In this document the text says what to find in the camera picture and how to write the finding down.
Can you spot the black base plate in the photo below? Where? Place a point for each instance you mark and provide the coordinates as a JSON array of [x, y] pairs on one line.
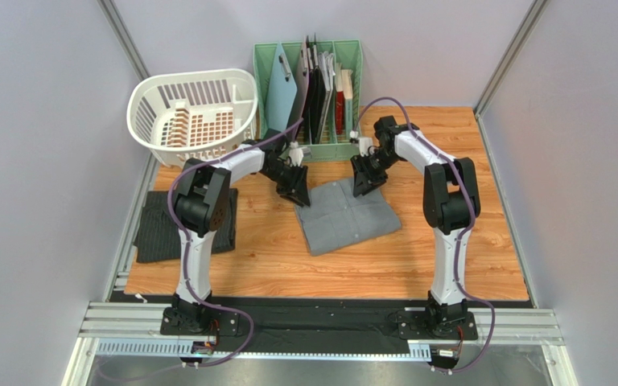
[[319, 325]]

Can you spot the pink grey clipboard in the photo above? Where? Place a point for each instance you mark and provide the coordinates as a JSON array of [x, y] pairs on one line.
[[302, 73]]

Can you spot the light blue clipboard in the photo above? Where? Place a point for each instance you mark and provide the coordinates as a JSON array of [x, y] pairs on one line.
[[281, 91]]

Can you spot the green file organizer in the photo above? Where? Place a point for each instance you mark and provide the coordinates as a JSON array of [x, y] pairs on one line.
[[327, 146]]

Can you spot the grey long sleeve shirt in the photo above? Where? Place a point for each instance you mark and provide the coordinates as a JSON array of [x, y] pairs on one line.
[[336, 218]]

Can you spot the dark striped folded shirt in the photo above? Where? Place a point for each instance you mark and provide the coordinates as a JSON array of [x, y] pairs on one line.
[[158, 239]]

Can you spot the red book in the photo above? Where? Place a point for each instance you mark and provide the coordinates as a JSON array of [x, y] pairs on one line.
[[339, 99]]

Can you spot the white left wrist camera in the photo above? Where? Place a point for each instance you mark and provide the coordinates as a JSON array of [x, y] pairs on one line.
[[295, 154]]

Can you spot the white plastic laundry basket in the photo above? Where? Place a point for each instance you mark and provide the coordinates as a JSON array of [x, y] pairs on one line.
[[202, 115]]

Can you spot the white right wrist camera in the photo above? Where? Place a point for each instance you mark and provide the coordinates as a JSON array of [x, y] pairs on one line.
[[364, 144]]

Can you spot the black folder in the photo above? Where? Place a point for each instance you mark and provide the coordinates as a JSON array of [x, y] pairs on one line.
[[315, 87]]

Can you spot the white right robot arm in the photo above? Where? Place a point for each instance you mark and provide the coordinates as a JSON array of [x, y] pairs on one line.
[[450, 203]]

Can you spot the teal book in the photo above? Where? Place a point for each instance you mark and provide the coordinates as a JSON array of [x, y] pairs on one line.
[[347, 89]]

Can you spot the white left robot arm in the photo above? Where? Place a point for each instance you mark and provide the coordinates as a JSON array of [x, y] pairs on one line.
[[199, 199]]

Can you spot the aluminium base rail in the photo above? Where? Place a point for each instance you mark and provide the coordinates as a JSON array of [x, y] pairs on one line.
[[142, 320]]

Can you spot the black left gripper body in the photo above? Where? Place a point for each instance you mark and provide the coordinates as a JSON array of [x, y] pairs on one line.
[[281, 173]]

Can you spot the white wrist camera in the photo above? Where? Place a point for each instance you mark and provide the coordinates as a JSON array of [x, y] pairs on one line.
[[364, 144], [295, 154]]

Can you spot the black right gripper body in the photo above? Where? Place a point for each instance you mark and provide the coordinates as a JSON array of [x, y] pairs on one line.
[[368, 173]]

